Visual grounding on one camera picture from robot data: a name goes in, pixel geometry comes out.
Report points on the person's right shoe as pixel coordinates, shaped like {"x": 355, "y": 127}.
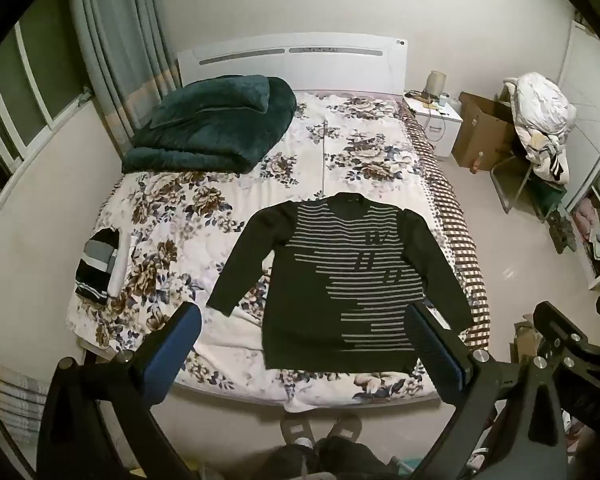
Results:
{"x": 344, "y": 427}

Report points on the white headboard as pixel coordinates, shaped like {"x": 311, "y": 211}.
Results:
{"x": 290, "y": 67}

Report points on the person's legs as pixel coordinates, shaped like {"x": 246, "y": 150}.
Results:
{"x": 325, "y": 460}

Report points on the pale striped cloth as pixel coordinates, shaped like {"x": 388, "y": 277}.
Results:
{"x": 10, "y": 400}

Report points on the dark patterned bag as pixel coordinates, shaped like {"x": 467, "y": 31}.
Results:
{"x": 562, "y": 232}

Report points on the floral bedsheet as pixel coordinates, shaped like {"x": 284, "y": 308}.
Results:
{"x": 195, "y": 220}

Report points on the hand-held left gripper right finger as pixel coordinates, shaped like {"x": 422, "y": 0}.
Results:
{"x": 452, "y": 367}

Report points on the folded striped garment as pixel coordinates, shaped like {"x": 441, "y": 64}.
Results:
{"x": 96, "y": 265}

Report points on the large cardboard box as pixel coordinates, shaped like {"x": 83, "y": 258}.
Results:
{"x": 482, "y": 130}

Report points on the window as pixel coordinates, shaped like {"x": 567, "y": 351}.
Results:
{"x": 25, "y": 95}

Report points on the pile of white clothes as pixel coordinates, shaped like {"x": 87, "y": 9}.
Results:
{"x": 540, "y": 105}

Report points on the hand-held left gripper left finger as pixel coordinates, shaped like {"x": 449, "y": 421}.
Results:
{"x": 172, "y": 360}

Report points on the black striped sweater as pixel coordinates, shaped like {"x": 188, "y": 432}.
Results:
{"x": 330, "y": 310}

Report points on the folded white garment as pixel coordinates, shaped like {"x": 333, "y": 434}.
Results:
{"x": 120, "y": 270}

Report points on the pink folded clothes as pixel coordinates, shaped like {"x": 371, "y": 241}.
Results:
{"x": 585, "y": 214}

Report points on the checked bed skirt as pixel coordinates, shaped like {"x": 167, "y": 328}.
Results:
{"x": 455, "y": 225}

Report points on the small cardboard box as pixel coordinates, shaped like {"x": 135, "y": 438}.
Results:
{"x": 522, "y": 342}

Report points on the grey curtain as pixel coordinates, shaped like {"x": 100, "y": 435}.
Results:
{"x": 120, "y": 45}

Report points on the metal chair with green seat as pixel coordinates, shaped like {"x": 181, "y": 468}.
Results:
{"x": 512, "y": 175}

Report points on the white wardrobe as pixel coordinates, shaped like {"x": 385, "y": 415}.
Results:
{"x": 592, "y": 125}

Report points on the white nightstand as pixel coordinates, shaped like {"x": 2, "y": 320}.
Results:
{"x": 442, "y": 130}

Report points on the dark green blanket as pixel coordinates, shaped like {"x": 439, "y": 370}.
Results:
{"x": 205, "y": 125}

